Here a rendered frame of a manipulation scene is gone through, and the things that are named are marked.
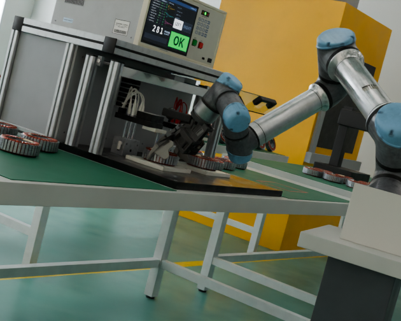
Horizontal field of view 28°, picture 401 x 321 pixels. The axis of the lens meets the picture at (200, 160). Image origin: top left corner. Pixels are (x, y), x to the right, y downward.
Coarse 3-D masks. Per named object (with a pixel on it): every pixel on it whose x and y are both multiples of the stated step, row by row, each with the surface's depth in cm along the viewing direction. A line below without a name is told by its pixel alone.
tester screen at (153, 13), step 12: (156, 0) 248; (168, 0) 253; (156, 12) 249; (168, 12) 254; (180, 12) 259; (192, 12) 265; (156, 24) 251; (168, 24) 256; (192, 24) 266; (168, 36) 257
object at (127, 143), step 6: (114, 138) 254; (120, 138) 253; (126, 138) 254; (114, 144) 254; (126, 144) 253; (132, 144) 255; (138, 144) 258; (114, 150) 254; (120, 150) 253; (126, 150) 254; (132, 150) 256
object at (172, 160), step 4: (144, 148) 247; (148, 148) 246; (144, 152) 246; (148, 152) 244; (144, 156) 246; (156, 156) 243; (172, 156) 245; (176, 156) 247; (152, 160) 244; (156, 160) 243; (160, 160) 243; (164, 160) 243; (168, 160) 244; (172, 160) 245; (176, 160) 247; (164, 164) 244; (168, 164) 245; (172, 164) 246; (176, 164) 248
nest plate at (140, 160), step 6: (126, 156) 247; (132, 156) 246; (138, 156) 251; (138, 162) 244; (144, 162) 242; (150, 162) 241; (156, 162) 246; (156, 168) 240; (162, 168) 239; (168, 168) 241; (174, 168) 243; (180, 168) 247
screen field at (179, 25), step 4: (176, 20) 259; (180, 20) 260; (176, 24) 259; (180, 24) 261; (184, 24) 263; (188, 24) 265; (176, 28) 260; (180, 28) 262; (184, 28) 263; (188, 28) 265; (188, 32) 266
